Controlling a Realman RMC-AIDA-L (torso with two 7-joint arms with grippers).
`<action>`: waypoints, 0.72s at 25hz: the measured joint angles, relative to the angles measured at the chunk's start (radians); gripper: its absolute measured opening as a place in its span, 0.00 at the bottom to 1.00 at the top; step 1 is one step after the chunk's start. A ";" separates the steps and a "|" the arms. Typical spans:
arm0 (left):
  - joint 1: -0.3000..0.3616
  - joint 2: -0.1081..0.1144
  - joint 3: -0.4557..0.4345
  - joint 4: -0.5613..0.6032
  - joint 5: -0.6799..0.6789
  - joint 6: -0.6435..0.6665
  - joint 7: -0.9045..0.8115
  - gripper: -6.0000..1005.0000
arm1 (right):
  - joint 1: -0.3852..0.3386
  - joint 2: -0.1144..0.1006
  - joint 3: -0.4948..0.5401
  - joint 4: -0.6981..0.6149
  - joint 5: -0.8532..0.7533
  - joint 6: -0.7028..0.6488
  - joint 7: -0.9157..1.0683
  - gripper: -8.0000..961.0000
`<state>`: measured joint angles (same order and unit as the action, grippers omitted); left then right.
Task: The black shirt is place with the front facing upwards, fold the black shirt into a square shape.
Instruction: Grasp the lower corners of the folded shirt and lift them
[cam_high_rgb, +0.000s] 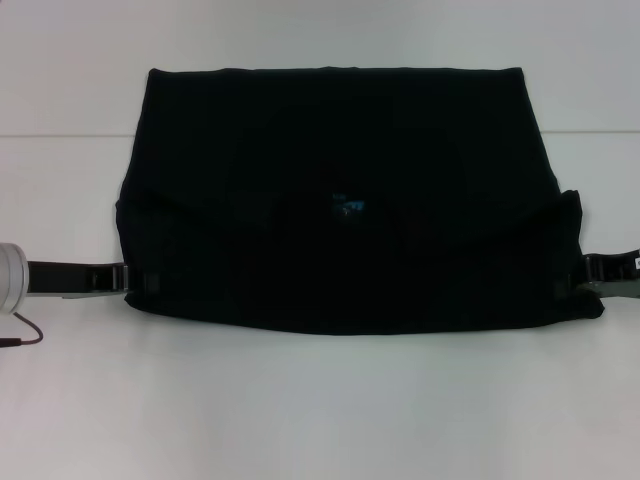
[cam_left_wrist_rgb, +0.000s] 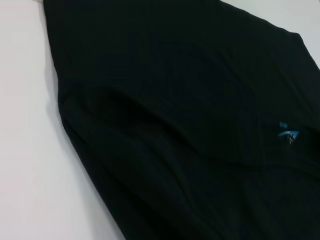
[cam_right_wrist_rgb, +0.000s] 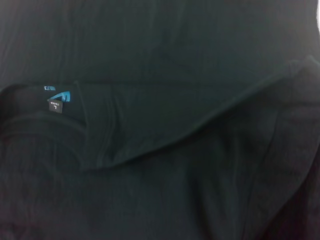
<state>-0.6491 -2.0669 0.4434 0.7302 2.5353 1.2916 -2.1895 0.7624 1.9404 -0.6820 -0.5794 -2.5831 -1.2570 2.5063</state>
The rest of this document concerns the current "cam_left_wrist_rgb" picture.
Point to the black t-shirt with FREE print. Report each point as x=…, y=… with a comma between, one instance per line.
x=187, y=125

